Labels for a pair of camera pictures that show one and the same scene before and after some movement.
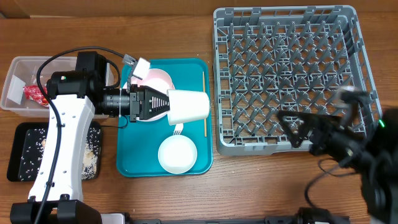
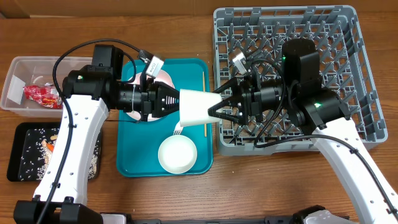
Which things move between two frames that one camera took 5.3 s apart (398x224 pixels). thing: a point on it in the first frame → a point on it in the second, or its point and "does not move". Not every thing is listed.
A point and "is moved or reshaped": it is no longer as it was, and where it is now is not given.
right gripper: x=322 y=127 → x=246 y=102
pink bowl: x=155 y=78 does not move
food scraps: x=34 y=150 does not move
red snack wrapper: x=33 y=92 does not move
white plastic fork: x=178 y=129 does not move
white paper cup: x=185 y=106 is moved or reshaped
